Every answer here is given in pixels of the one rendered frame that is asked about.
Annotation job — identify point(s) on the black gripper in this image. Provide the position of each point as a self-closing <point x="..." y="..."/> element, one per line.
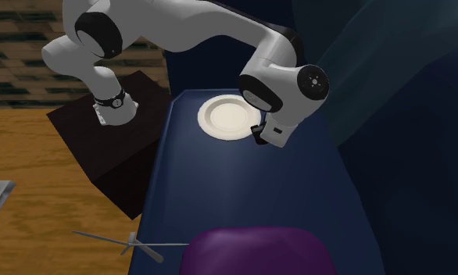
<point x="257" y="133"/>

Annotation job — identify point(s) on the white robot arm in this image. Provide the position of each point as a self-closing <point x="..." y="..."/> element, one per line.
<point x="198" y="28"/>

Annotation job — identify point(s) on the white round plate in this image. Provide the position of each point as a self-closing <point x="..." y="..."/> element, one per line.
<point x="229" y="117"/>

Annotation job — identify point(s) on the dark blue sofa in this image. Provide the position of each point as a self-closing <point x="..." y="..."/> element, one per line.
<point x="236" y="186"/>

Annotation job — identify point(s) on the dark robot stand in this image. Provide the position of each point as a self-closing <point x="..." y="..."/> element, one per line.
<point x="111" y="152"/>

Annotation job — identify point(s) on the grey thin rod frame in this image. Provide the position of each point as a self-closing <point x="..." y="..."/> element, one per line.
<point x="137" y="243"/>

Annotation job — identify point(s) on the grey metal frame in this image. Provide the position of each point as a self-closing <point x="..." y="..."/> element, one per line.
<point x="0" y="194"/>

